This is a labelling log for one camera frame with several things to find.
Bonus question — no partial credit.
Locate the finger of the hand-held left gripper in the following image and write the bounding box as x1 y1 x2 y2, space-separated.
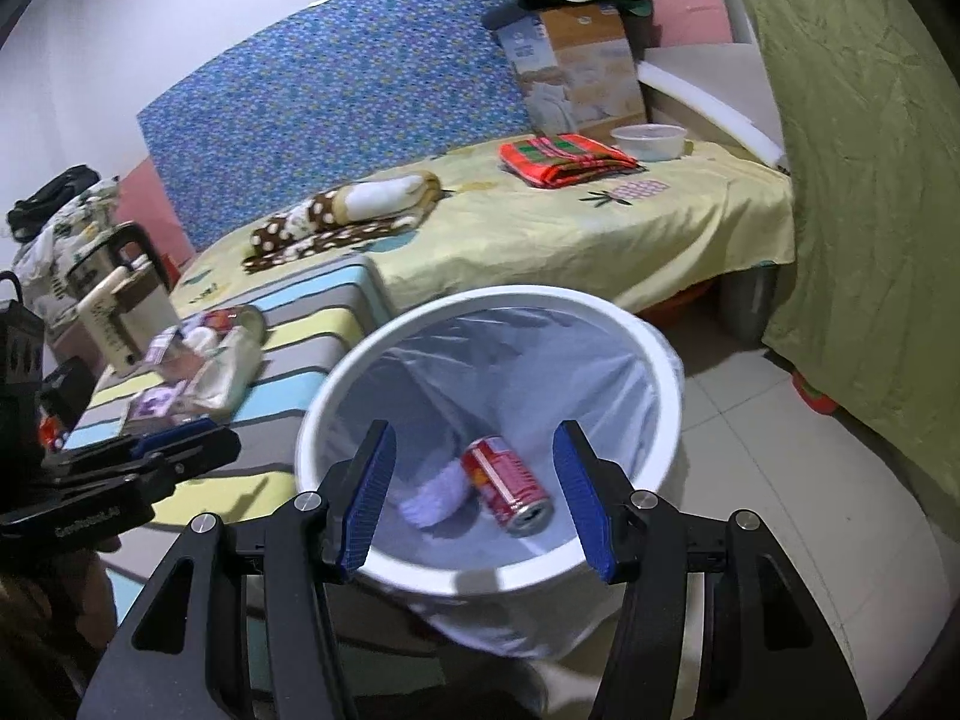
67 429 242 496
56 418 220 473

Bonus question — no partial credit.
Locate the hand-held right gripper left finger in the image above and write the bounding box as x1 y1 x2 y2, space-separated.
75 420 398 720

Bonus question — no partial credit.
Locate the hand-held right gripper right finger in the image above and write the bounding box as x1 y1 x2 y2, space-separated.
551 420 875 720

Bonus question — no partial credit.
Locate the white yogurt bottle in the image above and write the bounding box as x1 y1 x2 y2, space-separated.
187 326 260 413

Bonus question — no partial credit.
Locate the red drink can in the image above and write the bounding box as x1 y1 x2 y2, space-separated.
460 435 552 537

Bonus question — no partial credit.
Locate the red cartoon print can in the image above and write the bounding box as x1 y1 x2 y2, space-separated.
202 306 267 342

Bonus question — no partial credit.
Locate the white round trash bin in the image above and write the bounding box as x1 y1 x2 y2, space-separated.
295 283 685 605

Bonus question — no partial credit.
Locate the person's left hand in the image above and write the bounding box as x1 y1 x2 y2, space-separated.
71 536 121 642

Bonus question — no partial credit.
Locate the crumpled white tissue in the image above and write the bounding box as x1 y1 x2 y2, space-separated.
397 461 477 530

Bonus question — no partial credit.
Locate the white plastic bin liner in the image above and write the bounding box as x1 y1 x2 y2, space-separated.
330 307 680 642

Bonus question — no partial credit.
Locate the stainless steel kettle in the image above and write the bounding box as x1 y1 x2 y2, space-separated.
64 221 175 297

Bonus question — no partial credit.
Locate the floral cloth pile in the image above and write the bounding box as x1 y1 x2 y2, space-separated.
15 176 125 316

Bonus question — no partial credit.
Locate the brown polka dot blanket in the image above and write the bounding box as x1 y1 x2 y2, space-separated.
241 171 443 275

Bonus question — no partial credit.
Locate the grey bed leg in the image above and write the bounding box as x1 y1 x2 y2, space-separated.
720 266 777 346

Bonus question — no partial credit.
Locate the red plastic object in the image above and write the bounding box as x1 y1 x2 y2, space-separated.
795 371 841 417

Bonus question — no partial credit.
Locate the yellow pineapple print bedsheet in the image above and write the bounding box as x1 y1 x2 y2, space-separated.
176 136 796 331

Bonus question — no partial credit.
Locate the black bag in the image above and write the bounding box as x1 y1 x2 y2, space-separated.
7 165 102 222

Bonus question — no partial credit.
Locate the red plaid folded cloth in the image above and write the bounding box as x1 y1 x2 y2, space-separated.
500 133 640 188

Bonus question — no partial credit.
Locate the blue floral mattress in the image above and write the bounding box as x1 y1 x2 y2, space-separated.
136 0 565 252

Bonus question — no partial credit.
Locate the green wrinkled curtain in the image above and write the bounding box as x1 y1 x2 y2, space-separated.
712 0 960 533

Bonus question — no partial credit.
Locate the white foam board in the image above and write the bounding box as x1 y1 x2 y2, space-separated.
637 41 788 170

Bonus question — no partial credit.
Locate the printed cardboard box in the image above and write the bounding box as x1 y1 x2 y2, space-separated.
484 0 650 137

